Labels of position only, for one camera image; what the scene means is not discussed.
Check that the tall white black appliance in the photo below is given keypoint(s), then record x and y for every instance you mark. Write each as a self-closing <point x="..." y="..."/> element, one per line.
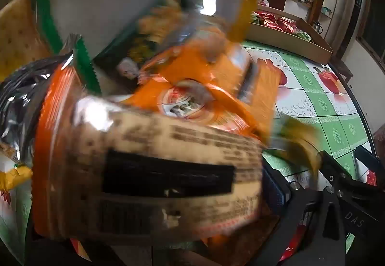
<point x="356" y="13"/>

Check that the yellow cracker packet green ends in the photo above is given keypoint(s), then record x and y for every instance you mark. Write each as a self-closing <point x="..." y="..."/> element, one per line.
<point x="18" y="34"/>

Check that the dark silver foil packet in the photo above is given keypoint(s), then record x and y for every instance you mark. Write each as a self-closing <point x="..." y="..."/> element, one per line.
<point x="21" y="97"/>

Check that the wooden stool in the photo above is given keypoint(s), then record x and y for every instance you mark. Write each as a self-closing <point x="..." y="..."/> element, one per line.
<point x="343" y="69"/>

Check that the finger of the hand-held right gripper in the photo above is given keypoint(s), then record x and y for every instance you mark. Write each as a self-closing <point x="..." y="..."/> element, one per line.
<point x="334" y="172"/>

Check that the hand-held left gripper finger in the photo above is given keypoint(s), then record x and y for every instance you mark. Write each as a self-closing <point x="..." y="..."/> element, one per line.
<point x="278" y="193"/>

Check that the metal kettle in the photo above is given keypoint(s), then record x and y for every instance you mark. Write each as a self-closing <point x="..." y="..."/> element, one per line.
<point x="318" y="27"/>

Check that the green edged snack packet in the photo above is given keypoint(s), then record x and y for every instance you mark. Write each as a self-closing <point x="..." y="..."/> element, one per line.
<point x="87" y="70"/>

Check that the fruit print tablecloth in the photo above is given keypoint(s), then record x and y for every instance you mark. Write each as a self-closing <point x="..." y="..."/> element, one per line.
<point x="315" y="94"/>

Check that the orange snack packet round logo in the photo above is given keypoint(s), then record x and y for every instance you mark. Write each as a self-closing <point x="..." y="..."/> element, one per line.
<point x="216" y="79"/>

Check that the pile of red green packets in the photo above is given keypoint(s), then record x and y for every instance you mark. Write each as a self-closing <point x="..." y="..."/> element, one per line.
<point x="282" y="24"/>

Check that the orange snack packet black stripe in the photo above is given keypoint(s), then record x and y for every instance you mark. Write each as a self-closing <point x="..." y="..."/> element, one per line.
<point x="150" y="139"/>

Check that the cardboard tray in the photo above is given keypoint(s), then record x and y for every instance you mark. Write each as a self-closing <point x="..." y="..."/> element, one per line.
<point x="300" y="43"/>

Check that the yellow snack packet green edge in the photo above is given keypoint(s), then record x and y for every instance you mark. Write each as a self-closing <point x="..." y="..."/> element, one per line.
<point x="300" y="139"/>

